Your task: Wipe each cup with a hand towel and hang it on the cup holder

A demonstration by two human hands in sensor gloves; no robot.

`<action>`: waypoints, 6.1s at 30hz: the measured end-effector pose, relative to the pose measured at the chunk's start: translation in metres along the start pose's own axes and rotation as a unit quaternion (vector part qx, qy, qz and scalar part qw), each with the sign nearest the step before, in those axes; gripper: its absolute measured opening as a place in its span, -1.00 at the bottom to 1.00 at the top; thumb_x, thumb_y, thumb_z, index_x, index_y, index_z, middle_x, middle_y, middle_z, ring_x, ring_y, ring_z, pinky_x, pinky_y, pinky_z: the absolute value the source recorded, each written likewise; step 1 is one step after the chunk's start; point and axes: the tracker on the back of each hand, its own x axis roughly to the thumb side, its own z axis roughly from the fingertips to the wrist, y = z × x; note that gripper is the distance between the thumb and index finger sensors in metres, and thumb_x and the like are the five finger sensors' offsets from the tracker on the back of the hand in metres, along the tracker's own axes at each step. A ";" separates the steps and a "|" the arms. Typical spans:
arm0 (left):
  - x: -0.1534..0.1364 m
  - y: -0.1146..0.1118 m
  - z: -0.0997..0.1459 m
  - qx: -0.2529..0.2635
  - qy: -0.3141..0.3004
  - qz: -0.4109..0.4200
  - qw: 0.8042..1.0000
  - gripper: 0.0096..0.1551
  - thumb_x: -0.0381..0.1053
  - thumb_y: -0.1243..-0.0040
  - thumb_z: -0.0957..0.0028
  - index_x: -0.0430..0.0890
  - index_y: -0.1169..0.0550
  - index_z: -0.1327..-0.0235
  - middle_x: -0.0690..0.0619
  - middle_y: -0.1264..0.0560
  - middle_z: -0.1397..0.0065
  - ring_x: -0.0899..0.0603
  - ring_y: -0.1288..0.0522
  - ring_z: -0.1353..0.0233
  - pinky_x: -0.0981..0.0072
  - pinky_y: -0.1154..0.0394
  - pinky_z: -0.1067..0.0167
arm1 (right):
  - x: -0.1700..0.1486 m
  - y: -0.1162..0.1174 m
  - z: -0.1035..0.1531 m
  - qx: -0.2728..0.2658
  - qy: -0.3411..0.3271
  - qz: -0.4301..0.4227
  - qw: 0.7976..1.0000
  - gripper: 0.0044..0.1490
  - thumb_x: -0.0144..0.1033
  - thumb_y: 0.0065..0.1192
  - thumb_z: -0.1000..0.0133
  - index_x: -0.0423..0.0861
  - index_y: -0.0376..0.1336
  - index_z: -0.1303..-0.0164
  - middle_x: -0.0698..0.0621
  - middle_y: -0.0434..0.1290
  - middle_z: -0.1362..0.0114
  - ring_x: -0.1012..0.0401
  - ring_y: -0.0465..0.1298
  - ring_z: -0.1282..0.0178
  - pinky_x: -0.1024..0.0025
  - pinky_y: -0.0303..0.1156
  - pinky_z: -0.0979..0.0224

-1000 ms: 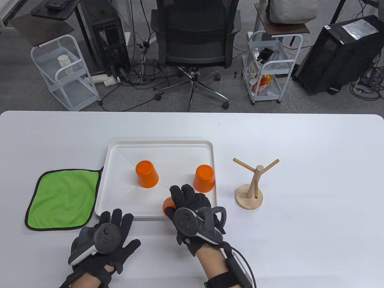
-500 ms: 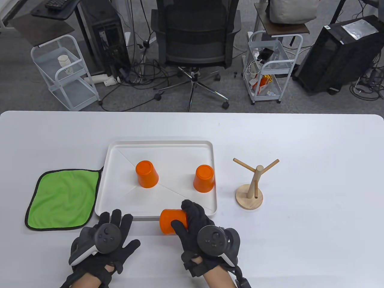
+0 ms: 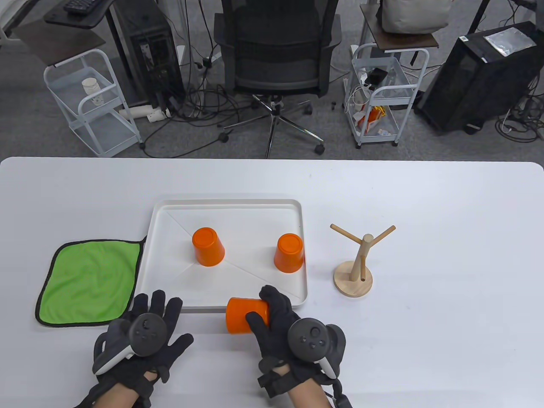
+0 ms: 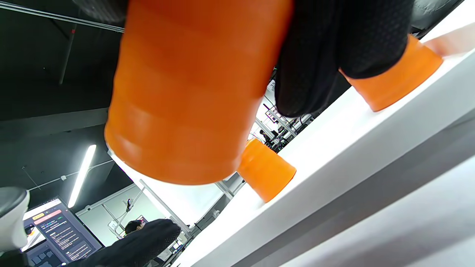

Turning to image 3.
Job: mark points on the black forearm sensor box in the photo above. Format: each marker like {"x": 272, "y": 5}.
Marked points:
{"x": 342, "y": 400}

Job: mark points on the person's left hand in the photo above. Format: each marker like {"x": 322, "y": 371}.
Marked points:
{"x": 172, "y": 312}

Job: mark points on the silver foil bag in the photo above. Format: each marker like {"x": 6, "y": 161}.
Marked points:
{"x": 509, "y": 41}

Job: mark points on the beige fabric bag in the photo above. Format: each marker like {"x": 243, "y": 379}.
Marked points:
{"x": 414, "y": 15}

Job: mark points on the person's left forearm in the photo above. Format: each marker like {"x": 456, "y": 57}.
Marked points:
{"x": 117, "y": 394}

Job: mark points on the white plastic tray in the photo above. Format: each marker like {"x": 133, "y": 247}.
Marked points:
{"x": 229, "y": 216}

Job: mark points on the dark wooden side table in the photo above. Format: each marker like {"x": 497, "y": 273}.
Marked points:
{"x": 408, "y": 41}
{"x": 55, "y": 44}

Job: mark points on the white rolling cart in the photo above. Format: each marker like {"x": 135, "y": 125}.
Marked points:
{"x": 104, "y": 138}
{"x": 384, "y": 91}

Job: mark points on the grey and white left controller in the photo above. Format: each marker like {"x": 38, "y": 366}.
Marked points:
{"x": 146, "y": 335}

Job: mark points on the wooden cup rack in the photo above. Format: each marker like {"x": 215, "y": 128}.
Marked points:
{"x": 352, "y": 284}

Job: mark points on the black office chair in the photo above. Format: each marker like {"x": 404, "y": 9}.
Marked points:
{"x": 276, "y": 42}

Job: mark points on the black computer tower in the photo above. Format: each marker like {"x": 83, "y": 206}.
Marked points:
{"x": 467, "y": 85}
{"x": 148, "y": 34}

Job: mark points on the white tube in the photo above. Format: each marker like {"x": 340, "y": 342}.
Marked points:
{"x": 138, "y": 112}

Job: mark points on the black keyboard shelf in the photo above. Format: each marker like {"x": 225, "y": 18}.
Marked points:
{"x": 85, "y": 21}

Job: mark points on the green hand towel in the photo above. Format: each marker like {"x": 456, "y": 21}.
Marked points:
{"x": 89, "y": 280}

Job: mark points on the patterned paper cup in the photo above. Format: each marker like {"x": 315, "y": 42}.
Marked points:
{"x": 98, "y": 100}

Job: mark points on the orange plastic cup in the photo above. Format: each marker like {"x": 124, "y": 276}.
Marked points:
{"x": 240, "y": 314}
{"x": 290, "y": 253}
{"x": 208, "y": 248}

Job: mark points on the black keyboard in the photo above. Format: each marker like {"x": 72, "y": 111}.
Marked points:
{"x": 80, "y": 6}

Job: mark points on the black device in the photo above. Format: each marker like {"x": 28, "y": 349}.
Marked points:
{"x": 376, "y": 76}

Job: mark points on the orange snack packet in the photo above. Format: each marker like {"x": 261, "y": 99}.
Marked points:
{"x": 370, "y": 120}

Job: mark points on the black desk leg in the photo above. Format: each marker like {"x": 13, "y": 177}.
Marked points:
{"x": 480, "y": 17}

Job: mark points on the person's right hand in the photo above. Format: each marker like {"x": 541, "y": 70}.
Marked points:
{"x": 278, "y": 310}

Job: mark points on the grey and white right controller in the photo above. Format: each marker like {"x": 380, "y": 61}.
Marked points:
{"x": 308, "y": 340}

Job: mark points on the grey and white controller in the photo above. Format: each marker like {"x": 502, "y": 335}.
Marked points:
{"x": 308, "y": 340}
{"x": 146, "y": 335}

